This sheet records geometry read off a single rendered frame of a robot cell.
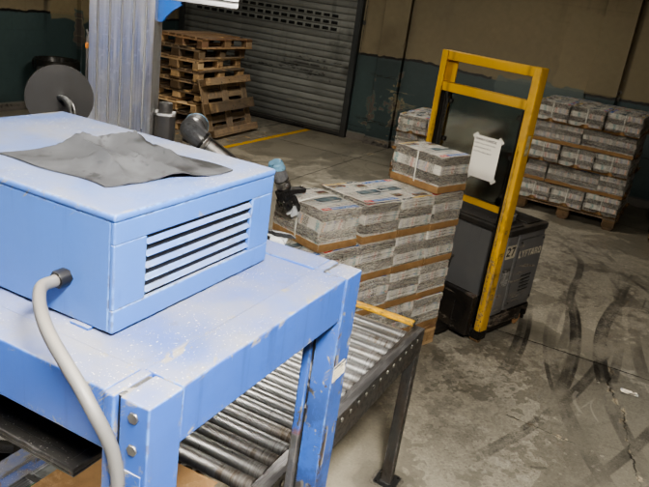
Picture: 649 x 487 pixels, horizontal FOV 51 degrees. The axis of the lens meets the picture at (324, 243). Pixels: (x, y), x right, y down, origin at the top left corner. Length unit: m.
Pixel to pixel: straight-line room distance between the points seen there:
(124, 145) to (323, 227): 2.25
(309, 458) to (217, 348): 0.62
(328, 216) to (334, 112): 7.56
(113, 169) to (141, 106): 1.72
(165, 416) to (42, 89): 1.12
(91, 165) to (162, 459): 0.52
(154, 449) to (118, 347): 0.18
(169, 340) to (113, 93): 1.91
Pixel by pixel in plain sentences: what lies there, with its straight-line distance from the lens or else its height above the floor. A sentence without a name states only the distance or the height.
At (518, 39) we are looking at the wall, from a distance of 10.07.
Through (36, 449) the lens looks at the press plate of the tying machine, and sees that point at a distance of 1.30.
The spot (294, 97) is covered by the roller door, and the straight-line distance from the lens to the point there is 11.33.
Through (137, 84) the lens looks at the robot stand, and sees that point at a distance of 2.91.
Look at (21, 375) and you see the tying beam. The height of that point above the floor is 1.51.
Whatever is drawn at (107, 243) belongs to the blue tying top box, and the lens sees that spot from 1.07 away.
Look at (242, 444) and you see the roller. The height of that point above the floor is 0.80.
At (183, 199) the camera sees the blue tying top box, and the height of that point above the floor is 1.74.
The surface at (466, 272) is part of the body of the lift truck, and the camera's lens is 4.93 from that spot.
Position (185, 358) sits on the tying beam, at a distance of 1.07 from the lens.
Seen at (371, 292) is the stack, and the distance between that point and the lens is 3.97.
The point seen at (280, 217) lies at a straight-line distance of 3.72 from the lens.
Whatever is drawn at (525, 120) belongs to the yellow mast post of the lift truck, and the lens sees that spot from 4.40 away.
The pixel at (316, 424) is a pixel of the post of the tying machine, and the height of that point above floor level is 1.18.
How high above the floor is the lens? 2.09
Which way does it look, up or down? 20 degrees down
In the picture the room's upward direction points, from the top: 8 degrees clockwise
